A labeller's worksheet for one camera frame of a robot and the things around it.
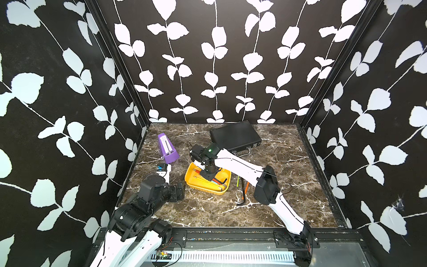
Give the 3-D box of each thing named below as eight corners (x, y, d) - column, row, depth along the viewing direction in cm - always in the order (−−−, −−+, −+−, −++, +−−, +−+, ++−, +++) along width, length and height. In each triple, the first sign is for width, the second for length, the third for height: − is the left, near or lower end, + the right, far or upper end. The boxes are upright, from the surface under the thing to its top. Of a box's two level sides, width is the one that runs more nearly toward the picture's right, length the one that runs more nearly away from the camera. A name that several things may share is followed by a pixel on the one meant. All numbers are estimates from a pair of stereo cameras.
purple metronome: (167, 165, 101) (159, 146, 86) (161, 157, 105) (152, 137, 90) (178, 158, 104) (172, 139, 90) (172, 150, 108) (165, 131, 93)
